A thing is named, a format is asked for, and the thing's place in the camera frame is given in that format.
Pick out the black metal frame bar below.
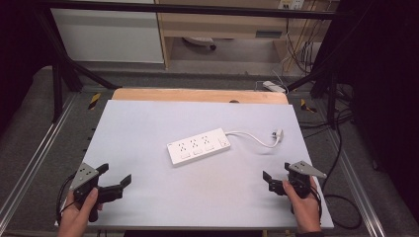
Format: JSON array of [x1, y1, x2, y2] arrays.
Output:
[[34, 0, 345, 21]]

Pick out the white power strip cable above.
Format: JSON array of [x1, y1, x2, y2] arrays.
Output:
[[224, 130, 281, 149]]

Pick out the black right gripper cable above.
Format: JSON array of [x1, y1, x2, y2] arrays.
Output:
[[309, 186, 364, 231]]

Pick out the wall socket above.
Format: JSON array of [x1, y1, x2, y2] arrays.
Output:
[[277, 0, 305, 11]]

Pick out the person's left hand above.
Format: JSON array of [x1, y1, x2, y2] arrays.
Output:
[[56, 187, 104, 237]]

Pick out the white cabinet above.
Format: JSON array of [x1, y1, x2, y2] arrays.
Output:
[[49, 0, 165, 64]]

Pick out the person's right hand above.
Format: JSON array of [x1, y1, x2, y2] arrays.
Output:
[[282, 179, 323, 235]]

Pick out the office chair base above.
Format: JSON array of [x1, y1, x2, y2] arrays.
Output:
[[182, 36, 217, 51]]

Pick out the black curtain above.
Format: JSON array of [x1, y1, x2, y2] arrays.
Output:
[[335, 0, 419, 218], [0, 0, 55, 132]]

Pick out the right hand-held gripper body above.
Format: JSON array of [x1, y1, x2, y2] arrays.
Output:
[[268, 160, 328, 199]]

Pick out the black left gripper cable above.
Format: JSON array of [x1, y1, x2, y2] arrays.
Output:
[[55, 173, 78, 226]]

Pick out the black metal stand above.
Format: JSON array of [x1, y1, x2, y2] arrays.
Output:
[[33, 8, 124, 124], [286, 19, 355, 130]]

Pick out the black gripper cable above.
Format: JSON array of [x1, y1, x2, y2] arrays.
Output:
[[55, 173, 78, 226], [309, 186, 364, 231]]

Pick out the black floor cables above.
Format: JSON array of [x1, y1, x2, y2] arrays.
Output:
[[297, 82, 357, 194]]

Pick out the wooden desk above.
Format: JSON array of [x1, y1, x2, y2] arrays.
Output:
[[154, 0, 340, 71]]

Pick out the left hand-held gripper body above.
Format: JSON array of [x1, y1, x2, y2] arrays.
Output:
[[69, 161, 126, 223]]

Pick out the yellow black tape marker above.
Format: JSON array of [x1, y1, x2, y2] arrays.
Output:
[[87, 92, 102, 111], [299, 98, 318, 114]]

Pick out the white floor power strip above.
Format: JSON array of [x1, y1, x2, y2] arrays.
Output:
[[262, 80, 288, 94]]

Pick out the bundle of hanging cables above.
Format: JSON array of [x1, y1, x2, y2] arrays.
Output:
[[284, 9, 322, 74]]

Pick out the aluminium rail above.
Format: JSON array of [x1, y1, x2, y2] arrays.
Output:
[[324, 129, 388, 237], [0, 93, 79, 220]]

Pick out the wooden board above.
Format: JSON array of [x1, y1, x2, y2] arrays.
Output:
[[111, 87, 290, 106]]

